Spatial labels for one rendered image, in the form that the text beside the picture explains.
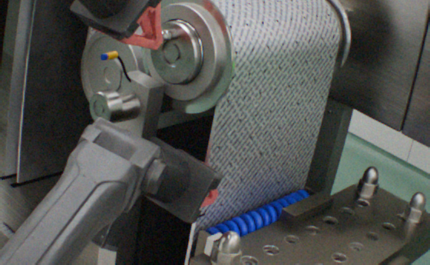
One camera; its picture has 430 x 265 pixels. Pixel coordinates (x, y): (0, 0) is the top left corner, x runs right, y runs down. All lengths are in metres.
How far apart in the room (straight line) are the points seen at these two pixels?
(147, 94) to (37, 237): 0.37
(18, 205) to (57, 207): 0.60
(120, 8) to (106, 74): 0.24
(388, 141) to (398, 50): 2.79
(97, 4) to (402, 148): 3.17
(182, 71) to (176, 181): 0.13
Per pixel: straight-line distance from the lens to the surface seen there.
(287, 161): 1.11
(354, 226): 1.12
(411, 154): 3.88
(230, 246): 0.94
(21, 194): 1.29
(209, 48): 0.91
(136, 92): 0.97
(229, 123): 0.96
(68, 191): 0.68
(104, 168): 0.72
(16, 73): 1.26
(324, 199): 1.13
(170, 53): 0.94
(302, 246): 1.04
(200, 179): 0.90
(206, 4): 0.92
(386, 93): 1.17
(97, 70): 1.08
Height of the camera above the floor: 1.56
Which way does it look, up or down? 23 degrees down
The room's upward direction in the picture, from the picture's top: 11 degrees clockwise
